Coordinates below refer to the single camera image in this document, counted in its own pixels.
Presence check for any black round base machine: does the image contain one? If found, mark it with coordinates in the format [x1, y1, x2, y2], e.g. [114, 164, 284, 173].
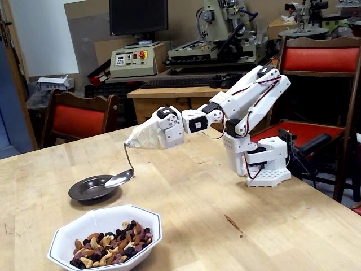
[278, 1, 331, 40]

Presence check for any black computer monitor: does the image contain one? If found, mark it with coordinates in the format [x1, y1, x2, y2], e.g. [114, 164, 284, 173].
[109, 0, 169, 49]

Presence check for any white octagonal bowl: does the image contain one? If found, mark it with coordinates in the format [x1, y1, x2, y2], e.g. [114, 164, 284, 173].
[47, 204, 164, 271]

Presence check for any beige milling machine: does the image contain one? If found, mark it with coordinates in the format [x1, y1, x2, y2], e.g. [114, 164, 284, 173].
[165, 0, 268, 70]

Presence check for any bent metal spoon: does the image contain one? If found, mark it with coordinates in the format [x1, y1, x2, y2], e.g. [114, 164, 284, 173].
[104, 142, 135, 189]

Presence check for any brown cardboard box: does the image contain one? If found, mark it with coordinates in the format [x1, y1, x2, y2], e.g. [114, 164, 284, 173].
[267, 18, 300, 40]

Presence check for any black keyboard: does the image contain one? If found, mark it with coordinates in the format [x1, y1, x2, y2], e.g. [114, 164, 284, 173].
[140, 77, 218, 89]

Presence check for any robot controller circuit board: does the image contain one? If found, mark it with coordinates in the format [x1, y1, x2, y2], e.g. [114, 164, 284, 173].
[278, 127, 297, 147]

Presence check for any black cylindrical handle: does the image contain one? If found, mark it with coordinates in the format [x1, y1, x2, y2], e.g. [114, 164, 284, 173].
[298, 133, 333, 156]

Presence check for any small white plastic device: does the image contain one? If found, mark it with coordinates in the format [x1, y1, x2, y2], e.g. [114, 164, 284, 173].
[36, 75, 76, 91]

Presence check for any dark door handle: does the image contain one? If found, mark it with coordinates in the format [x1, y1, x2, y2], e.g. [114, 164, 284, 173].
[0, 19, 12, 47]

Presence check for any wooden workbench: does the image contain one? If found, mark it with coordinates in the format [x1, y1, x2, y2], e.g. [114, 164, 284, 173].
[126, 86, 235, 126]

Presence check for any black plastic crate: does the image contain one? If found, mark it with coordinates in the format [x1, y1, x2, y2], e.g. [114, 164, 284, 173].
[83, 82, 142, 100]

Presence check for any brown cardboard sheet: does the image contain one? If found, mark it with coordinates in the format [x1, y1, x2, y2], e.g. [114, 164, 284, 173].
[64, 2, 112, 94]

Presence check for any clear plastic bag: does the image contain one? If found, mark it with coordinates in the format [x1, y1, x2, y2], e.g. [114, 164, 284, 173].
[27, 90, 53, 111]

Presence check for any wooden folding chair red cushion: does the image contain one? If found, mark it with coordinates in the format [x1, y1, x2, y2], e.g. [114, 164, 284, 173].
[249, 35, 361, 204]

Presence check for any black desktop device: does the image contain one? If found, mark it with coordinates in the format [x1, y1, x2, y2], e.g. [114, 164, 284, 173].
[210, 73, 244, 90]

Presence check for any mixed nuts and raisins pile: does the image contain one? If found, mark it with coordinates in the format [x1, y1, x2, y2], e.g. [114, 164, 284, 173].
[69, 220, 155, 270]

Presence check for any black red case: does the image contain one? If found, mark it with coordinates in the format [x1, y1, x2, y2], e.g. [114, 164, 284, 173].
[87, 60, 111, 86]

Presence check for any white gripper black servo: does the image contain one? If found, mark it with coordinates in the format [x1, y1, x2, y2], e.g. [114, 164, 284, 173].
[125, 106, 186, 150]

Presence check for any green box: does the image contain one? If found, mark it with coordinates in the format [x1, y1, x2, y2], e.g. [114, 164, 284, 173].
[321, 15, 352, 29]

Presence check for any dark metal dish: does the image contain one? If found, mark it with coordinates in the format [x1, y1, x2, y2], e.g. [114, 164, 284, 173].
[68, 174, 121, 202]

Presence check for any red white wrist cable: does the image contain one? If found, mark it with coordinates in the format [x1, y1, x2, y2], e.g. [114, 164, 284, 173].
[201, 114, 227, 141]

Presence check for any white board panel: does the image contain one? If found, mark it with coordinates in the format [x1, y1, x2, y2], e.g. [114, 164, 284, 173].
[10, 0, 80, 77]

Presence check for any beige control box red button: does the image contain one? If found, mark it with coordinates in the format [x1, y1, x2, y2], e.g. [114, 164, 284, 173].
[109, 41, 171, 79]

